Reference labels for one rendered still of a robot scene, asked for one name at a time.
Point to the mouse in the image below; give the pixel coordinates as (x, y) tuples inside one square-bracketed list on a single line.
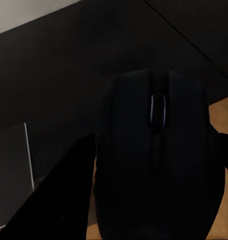
[(160, 171)]

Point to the desk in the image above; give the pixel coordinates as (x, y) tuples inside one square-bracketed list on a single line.
[(54, 70)]

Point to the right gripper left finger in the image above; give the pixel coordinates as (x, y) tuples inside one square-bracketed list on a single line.
[(58, 209)]

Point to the notebook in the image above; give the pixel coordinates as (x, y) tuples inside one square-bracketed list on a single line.
[(16, 175)]

